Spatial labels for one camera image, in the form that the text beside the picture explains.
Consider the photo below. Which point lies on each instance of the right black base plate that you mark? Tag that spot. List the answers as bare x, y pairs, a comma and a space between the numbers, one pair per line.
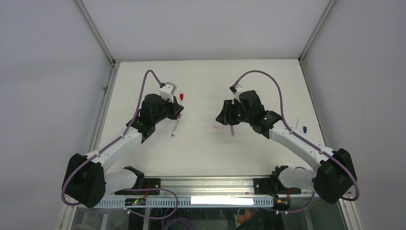
266, 186

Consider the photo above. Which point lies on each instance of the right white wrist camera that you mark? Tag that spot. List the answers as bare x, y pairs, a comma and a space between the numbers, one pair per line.
237, 90

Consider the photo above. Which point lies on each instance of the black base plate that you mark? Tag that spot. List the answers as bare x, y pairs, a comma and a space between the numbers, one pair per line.
266, 186
147, 183

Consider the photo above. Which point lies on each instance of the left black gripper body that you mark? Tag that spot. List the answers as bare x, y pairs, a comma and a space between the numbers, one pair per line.
166, 111

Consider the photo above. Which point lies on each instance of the orange object under table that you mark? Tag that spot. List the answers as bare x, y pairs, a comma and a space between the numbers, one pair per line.
242, 215

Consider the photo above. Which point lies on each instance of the white slotted cable duct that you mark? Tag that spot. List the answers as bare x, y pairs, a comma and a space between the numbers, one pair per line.
185, 202

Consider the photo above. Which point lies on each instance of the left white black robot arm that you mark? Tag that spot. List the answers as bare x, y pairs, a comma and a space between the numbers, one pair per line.
99, 161

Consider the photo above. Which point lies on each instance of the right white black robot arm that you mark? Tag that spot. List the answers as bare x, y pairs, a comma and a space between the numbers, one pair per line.
332, 173

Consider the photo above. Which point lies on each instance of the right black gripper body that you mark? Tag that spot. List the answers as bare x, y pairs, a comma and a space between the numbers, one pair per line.
245, 117

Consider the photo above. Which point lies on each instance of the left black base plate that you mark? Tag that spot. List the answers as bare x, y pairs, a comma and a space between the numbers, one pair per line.
147, 183

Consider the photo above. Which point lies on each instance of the pink purple pen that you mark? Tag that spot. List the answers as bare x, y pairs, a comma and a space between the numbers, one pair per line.
232, 131

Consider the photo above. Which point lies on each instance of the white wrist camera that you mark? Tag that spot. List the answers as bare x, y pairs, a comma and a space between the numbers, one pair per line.
237, 90
167, 91

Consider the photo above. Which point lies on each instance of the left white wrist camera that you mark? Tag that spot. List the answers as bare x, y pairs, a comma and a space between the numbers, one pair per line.
167, 91

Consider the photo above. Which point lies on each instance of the aluminium mounting rail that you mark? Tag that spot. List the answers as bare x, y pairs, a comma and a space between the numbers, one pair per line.
209, 185

